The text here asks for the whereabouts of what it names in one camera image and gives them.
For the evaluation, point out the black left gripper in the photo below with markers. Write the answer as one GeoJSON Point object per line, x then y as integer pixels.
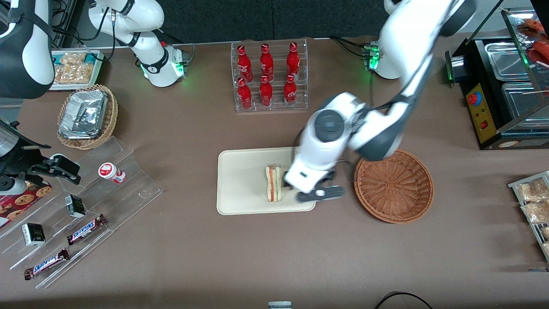
{"type": "Point", "coordinates": [330, 176]}

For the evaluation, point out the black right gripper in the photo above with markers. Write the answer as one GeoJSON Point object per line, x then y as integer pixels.
{"type": "Point", "coordinates": [26, 165]}

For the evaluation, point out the triangular sandwich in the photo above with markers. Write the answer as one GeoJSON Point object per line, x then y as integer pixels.
{"type": "Point", "coordinates": [273, 184]}

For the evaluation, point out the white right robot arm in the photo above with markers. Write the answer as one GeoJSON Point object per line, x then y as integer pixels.
{"type": "Point", "coordinates": [150, 64]}

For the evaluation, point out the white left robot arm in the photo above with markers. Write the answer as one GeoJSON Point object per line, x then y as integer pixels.
{"type": "Point", "coordinates": [411, 43]}

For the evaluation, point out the cream plastic tray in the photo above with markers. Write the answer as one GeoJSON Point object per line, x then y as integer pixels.
{"type": "Point", "coordinates": [240, 180]}

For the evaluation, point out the oval light wicker basket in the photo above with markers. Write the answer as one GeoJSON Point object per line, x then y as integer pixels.
{"type": "Point", "coordinates": [111, 116]}

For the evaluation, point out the round brown wicker basket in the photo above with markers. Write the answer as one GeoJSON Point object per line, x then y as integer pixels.
{"type": "Point", "coordinates": [394, 189]}

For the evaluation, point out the white snack tray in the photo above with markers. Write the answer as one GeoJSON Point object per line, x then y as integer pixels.
{"type": "Point", "coordinates": [98, 64]}

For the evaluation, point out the tray of bagged snacks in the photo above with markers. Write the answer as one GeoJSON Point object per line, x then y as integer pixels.
{"type": "Point", "coordinates": [514, 185]}

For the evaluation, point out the small black carton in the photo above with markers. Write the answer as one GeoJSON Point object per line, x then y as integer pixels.
{"type": "Point", "coordinates": [33, 234]}
{"type": "Point", "coordinates": [75, 206]}

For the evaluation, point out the small red white bottle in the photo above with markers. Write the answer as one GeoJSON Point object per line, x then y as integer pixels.
{"type": "Point", "coordinates": [110, 172]}

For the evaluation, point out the red cookie box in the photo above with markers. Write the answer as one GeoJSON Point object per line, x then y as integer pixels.
{"type": "Point", "coordinates": [21, 201]}

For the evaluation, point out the stack of foil trays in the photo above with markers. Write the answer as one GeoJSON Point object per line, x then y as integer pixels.
{"type": "Point", "coordinates": [83, 113]}

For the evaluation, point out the Snickers chocolate bar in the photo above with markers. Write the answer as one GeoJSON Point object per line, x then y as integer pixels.
{"type": "Point", "coordinates": [85, 229]}
{"type": "Point", "coordinates": [46, 264]}

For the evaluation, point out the clear acrylic step shelf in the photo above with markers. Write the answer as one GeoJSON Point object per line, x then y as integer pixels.
{"type": "Point", "coordinates": [137, 189]}

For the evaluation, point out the clear acrylic bottle rack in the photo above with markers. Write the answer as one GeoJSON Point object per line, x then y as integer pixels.
{"type": "Point", "coordinates": [276, 105]}

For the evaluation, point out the red cola bottle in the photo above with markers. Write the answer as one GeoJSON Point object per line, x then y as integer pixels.
{"type": "Point", "coordinates": [266, 63]}
{"type": "Point", "coordinates": [293, 61]}
{"type": "Point", "coordinates": [244, 94]}
{"type": "Point", "coordinates": [244, 64]}
{"type": "Point", "coordinates": [266, 92]}
{"type": "Point", "coordinates": [290, 91]}

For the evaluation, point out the clear bag of snacks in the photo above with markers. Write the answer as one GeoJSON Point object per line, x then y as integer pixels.
{"type": "Point", "coordinates": [75, 74]}
{"type": "Point", "coordinates": [73, 58]}

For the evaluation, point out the small grey object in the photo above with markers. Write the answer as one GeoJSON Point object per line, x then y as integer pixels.
{"type": "Point", "coordinates": [279, 305]}

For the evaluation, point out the black food warmer appliance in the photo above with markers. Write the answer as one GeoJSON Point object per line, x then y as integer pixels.
{"type": "Point", "coordinates": [480, 111]}

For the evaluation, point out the clear pack of pastries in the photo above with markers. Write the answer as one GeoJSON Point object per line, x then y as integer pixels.
{"type": "Point", "coordinates": [532, 191]}
{"type": "Point", "coordinates": [536, 211]}
{"type": "Point", "coordinates": [545, 232]}
{"type": "Point", "coordinates": [546, 249]}

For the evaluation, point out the steel warmer pan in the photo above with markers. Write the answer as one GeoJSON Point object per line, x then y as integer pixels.
{"type": "Point", "coordinates": [508, 60]}
{"type": "Point", "coordinates": [523, 101]}

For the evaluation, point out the red orange fried food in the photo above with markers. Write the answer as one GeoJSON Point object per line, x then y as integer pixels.
{"type": "Point", "coordinates": [538, 56]}

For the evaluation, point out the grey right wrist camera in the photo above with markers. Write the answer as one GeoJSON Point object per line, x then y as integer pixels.
{"type": "Point", "coordinates": [15, 186]}

